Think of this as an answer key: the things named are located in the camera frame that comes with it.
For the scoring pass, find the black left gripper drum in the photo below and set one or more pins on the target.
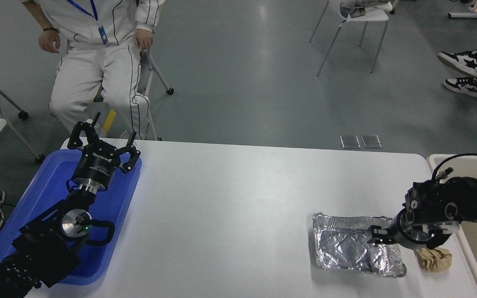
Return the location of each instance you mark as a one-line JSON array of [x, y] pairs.
[[95, 167]]

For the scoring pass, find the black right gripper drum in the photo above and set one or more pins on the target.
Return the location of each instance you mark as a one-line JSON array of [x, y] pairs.
[[396, 229]]

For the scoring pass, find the silver foil tray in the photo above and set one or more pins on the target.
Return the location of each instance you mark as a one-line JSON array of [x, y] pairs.
[[346, 248]]

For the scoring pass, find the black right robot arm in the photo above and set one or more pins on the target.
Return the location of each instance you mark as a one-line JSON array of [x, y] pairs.
[[462, 203]]

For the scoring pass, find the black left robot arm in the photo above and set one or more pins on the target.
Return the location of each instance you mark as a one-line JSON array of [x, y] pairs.
[[44, 250]]

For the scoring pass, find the metal floor plate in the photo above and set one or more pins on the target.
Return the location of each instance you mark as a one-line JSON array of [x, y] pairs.
[[350, 142], [371, 141]]

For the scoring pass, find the person's right hand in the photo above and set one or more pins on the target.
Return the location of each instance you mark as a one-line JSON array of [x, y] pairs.
[[49, 41]]

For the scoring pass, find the person's left hand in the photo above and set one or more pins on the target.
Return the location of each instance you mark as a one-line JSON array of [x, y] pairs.
[[143, 40]]

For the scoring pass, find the crumpled tan paper ball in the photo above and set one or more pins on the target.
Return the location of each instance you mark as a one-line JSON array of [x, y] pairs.
[[434, 260]]

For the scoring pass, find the blue plastic tray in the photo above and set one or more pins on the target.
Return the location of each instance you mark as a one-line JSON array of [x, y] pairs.
[[48, 186]]

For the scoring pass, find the white chair with metal legs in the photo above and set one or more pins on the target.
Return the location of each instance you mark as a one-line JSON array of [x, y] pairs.
[[369, 15]]

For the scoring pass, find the white stand base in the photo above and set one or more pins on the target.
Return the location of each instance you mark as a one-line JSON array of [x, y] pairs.
[[470, 15]]

